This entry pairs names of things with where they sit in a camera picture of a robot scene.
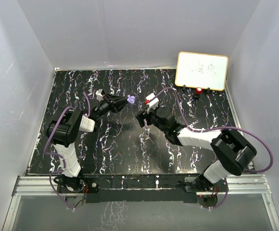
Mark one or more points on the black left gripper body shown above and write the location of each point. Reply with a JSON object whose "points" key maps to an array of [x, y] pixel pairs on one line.
{"points": [[107, 106]]}

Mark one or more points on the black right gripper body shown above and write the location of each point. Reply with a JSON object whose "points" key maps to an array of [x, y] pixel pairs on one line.
{"points": [[151, 118]]}

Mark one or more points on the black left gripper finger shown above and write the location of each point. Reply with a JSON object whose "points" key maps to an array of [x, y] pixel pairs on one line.
{"points": [[114, 98], [121, 104]]}

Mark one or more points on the purple charging case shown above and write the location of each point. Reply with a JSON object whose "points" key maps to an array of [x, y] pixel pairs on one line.
{"points": [[131, 99]]}

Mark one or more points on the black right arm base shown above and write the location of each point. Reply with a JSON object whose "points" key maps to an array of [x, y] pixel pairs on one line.
{"points": [[197, 185]]}

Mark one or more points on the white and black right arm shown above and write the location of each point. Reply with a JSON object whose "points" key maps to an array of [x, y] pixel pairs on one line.
{"points": [[232, 150]]}

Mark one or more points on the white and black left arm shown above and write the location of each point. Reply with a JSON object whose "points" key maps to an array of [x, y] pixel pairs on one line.
{"points": [[63, 129]]}

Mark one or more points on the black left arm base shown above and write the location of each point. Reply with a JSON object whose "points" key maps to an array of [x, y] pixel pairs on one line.
{"points": [[79, 184]]}

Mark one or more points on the red emergency button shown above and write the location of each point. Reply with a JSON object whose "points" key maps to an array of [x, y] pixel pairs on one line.
{"points": [[198, 93]]}

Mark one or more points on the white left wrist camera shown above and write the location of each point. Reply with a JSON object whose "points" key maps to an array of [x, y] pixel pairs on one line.
{"points": [[99, 94]]}

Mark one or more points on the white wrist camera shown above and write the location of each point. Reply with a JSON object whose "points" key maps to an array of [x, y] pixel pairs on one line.
{"points": [[151, 102], [99, 94]]}

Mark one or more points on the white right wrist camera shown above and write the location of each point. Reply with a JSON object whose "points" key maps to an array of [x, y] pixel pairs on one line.
{"points": [[151, 102]]}

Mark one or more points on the white board yellow frame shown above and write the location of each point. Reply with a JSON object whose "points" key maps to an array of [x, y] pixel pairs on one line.
{"points": [[199, 70]]}

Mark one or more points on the aluminium front rail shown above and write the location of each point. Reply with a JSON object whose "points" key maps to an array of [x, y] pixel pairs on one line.
{"points": [[41, 185]]}

